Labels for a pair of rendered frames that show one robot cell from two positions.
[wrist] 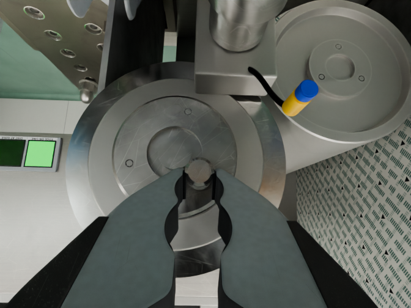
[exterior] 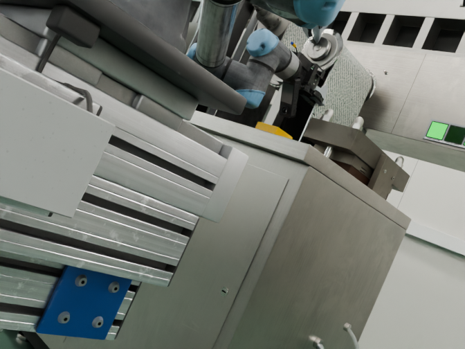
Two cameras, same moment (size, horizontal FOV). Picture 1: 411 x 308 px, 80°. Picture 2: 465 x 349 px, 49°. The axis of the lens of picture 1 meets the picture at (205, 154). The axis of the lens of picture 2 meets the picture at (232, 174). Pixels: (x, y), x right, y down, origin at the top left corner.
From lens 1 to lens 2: 153 cm
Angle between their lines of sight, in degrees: 43
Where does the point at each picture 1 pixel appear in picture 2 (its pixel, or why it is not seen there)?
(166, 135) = (317, 51)
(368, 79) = not seen: hidden behind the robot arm
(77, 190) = (340, 46)
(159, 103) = (316, 57)
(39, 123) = not seen: outside the picture
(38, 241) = (452, 82)
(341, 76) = not seen: hidden behind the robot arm
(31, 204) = (451, 103)
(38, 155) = (438, 129)
